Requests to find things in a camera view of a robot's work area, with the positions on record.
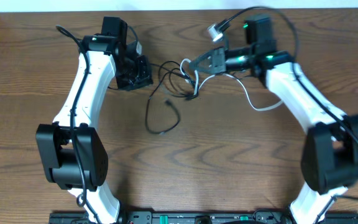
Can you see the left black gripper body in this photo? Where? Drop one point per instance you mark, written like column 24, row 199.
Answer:
column 138, row 74

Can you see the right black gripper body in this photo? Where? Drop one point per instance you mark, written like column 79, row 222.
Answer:
column 238, row 59

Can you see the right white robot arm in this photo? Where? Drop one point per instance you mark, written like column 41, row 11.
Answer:
column 329, row 162

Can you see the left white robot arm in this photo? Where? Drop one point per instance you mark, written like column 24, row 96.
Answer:
column 72, row 154

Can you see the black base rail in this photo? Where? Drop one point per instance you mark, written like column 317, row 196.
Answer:
column 193, row 218

